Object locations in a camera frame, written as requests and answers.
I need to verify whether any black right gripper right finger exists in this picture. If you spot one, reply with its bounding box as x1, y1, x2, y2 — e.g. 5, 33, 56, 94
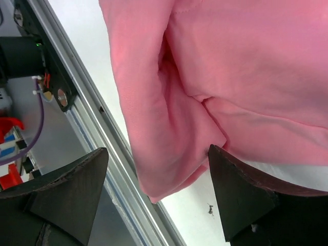
208, 145, 327, 245

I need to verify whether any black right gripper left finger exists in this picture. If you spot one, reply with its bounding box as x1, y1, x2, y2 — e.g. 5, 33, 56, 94
1, 148, 109, 245

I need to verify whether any pink t-shirt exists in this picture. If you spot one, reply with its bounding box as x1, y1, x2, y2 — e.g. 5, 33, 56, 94
99, 1, 327, 203

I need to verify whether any aluminium extrusion rail frame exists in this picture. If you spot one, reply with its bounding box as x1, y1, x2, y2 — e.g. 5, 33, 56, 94
29, 1, 184, 245

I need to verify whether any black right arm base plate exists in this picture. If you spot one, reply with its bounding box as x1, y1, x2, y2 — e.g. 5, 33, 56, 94
13, 1, 77, 112

